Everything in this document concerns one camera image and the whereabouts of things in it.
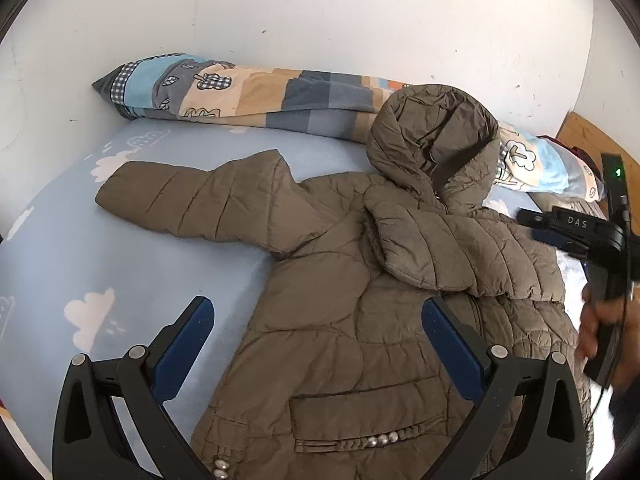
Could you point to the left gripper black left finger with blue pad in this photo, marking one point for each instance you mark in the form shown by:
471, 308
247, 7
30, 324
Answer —
88, 440

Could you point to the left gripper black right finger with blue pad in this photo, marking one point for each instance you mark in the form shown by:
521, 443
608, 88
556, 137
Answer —
549, 439

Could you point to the brown quilted hooded jacket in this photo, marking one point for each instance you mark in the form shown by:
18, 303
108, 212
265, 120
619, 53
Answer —
334, 377

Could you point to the person's right hand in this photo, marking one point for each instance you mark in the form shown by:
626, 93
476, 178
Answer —
597, 313

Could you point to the wooden headboard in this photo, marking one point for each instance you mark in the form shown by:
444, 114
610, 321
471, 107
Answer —
577, 132

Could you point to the light blue cloud bedsheet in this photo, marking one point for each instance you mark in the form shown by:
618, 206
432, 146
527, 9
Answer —
78, 279

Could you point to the patchwork patterned rolled blanket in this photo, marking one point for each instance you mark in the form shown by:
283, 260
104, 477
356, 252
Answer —
180, 86

